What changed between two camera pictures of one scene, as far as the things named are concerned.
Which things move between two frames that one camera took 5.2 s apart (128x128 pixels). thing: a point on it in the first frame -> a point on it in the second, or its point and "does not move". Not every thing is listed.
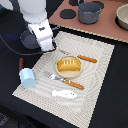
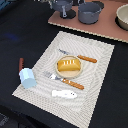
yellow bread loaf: [64, 65] does not move
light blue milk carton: [27, 78] does not move
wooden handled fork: [64, 80] does not move
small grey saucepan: [29, 40] -> [63, 6]
